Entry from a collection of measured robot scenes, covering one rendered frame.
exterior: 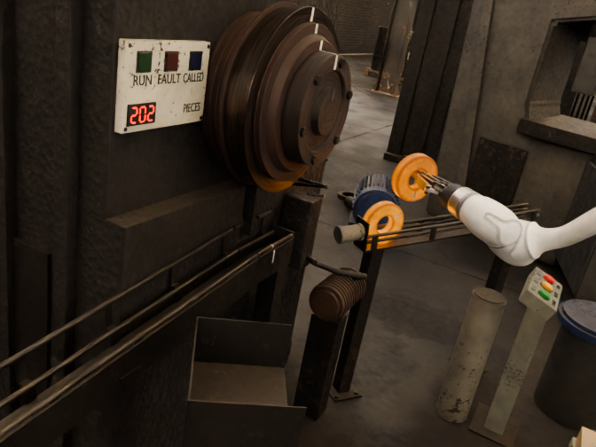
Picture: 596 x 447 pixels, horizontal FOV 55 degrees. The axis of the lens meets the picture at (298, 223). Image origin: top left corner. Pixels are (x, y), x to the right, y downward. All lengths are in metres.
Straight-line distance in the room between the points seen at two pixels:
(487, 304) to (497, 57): 2.32
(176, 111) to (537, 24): 3.02
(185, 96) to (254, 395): 0.66
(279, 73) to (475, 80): 2.88
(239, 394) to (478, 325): 1.11
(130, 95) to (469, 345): 1.47
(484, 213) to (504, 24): 2.64
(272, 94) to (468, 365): 1.29
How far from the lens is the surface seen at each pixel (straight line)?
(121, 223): 1.25
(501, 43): 4.08
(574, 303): 2.54
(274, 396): 1.24
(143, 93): 1.22
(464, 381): 2.23
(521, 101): 4.01
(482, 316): 2.09
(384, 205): 1.92
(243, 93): 1.30
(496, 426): 2.35
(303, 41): 1.40
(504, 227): 1.54
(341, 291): 1.84
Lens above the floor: 1.37
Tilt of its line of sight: 22 degrees down
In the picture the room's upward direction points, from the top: 10 degrees clockwise
